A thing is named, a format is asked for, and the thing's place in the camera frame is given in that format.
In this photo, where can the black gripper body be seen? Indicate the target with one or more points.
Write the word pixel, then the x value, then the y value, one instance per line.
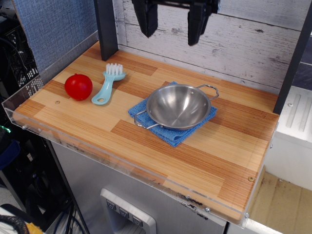
pixel 186 4

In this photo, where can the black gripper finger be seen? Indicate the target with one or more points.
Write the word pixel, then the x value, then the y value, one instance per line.
pixel 197 20
pixel 146 13

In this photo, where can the stainless steel pot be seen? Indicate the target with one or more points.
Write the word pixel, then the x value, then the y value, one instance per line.
pixel 179 106

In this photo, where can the blue cloth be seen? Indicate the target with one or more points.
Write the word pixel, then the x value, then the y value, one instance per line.
pixel 172 137

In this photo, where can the light blue dish brush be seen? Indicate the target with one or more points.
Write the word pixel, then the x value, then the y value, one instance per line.
pixel 113 72

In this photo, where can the red toy tomato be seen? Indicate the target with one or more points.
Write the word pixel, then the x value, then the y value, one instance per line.
pixel 78 86

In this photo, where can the black plastic crate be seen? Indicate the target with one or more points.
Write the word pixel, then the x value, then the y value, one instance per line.
pixel 16 58

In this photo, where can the clear acrylic table guard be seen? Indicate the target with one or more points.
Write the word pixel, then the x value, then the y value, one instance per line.
pixel 214 170

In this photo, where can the white ribbed appliance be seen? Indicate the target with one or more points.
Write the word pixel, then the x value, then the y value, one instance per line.
pixel 289 155

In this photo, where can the silver cabinet with dispenser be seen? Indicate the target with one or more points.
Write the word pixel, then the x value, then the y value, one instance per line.
pixel 87 177

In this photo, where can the yellow object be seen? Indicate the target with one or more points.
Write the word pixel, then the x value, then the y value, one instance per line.
pixel 33 229

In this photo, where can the dark grey left post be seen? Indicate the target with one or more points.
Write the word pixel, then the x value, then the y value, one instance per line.
pixel 106 27

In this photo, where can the dark grey post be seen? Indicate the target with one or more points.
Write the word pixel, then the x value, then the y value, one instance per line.
pixel 106 27
pixel 295 61

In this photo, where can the dark grey right post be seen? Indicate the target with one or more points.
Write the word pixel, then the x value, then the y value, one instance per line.
pixel 295 61

